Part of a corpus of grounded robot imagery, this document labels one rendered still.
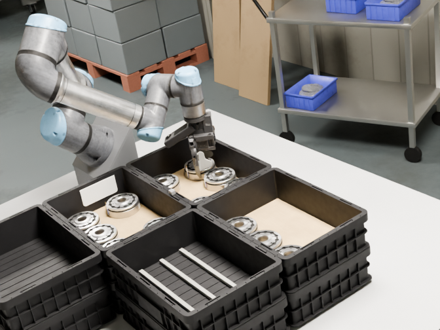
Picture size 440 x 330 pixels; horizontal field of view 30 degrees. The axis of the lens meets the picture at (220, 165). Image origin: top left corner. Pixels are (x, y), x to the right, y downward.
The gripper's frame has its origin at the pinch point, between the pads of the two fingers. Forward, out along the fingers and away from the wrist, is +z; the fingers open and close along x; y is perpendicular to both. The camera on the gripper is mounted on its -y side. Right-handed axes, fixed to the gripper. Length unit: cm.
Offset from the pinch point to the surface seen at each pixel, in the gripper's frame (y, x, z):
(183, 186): -5.0, -4.7, 2.5
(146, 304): -11, -68, 0
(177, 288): -4, -59, 3
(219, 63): -7, 282, 71
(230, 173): 10.8, -5.4, -0.5
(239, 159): 14.4, -5.6, -5.1
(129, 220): -20.8, -22.2, 2.5
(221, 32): -2, 281, 50
